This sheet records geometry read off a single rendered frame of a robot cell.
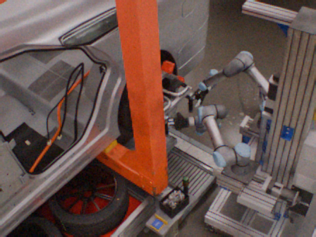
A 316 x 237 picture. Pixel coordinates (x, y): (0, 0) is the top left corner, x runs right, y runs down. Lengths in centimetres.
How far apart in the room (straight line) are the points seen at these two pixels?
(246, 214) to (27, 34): 226
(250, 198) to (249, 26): 334
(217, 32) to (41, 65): 277
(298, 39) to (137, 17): 91
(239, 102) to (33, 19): 280
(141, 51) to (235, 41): 349
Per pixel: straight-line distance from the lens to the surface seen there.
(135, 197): 385
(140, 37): 241
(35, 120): 390
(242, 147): 317
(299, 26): 259
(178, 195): 346
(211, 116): 332
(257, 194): 331
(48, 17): 292
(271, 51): 575
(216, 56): 559
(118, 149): 365
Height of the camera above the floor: 345
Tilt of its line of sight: 46 degrees down
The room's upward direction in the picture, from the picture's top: 5 degrees counter-clockwise
